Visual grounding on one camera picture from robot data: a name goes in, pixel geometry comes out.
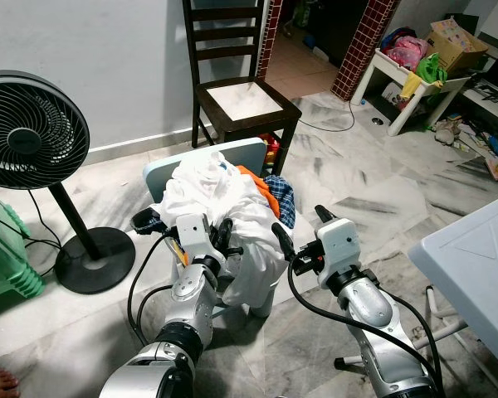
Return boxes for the dark wooden chair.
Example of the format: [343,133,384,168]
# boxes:
[181,0,304,175]

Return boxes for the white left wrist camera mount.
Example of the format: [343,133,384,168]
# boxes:
[176,213,217,262]

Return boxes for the grey plush toy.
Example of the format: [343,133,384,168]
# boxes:
[436,116,476,148]

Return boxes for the red yellow toy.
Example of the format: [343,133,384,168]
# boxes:
[257,133,281,165]

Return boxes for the person's bare foot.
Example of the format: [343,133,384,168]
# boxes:
[0,367,22,398]

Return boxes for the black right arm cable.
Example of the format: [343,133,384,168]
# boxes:
[286,257,441,398]

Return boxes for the blue plaid cloth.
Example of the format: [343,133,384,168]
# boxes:
[261,174,298,229]

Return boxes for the white folding table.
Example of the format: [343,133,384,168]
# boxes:
[334,192,498,398]

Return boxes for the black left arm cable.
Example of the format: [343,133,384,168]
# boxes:
[126,207,188,345]

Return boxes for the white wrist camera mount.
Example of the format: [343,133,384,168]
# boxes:
[176,213,217,262]
[315,218,362,287]

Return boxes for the small light blue plastic chair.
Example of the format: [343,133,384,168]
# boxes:
[141,137,275,320]

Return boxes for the pink bag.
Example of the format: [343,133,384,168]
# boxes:
[380,27,428,69]

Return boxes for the white kids table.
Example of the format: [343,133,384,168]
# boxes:
[351,48,474,138]

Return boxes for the black floor fan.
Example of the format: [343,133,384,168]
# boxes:
[0,70,138,295]

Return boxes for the yellow cloth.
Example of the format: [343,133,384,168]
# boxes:
[398,70,422,100]

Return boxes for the green plastic basket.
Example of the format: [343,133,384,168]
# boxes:
[0,187,46,301]

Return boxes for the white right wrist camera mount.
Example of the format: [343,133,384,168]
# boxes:
[315,218,362,287]

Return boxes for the printed cardboard box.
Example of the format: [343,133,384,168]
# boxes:
[427,17,489,75]

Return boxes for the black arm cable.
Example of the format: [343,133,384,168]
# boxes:
[126,207,188,345]
[286,257,441,398]

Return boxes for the orange garment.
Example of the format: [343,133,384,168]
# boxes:
[235,164,281,218]

